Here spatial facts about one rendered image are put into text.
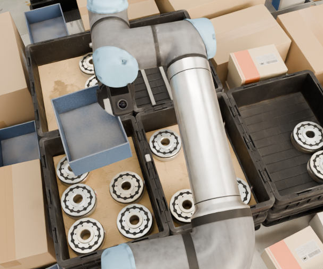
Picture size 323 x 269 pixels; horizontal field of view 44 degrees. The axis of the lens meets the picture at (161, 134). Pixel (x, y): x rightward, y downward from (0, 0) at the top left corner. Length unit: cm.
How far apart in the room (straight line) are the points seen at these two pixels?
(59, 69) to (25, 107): 19
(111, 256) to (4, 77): 100
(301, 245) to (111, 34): 85
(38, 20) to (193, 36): 119
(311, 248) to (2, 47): 124
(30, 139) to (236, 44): 84
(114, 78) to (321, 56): 100
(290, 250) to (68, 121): 73
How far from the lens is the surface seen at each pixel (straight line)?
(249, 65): 140
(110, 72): 70
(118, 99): 87
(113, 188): 123
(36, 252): 121
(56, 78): 153
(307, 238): 131
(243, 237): 62
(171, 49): 72
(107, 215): 123
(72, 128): 109
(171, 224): 110
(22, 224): 125
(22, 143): 157
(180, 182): 125
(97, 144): 105
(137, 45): 71
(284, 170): 131
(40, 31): 180
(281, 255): 127
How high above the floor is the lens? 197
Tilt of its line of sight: 59 degrees down
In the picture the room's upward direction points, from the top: 4 degrees counter-clockwise
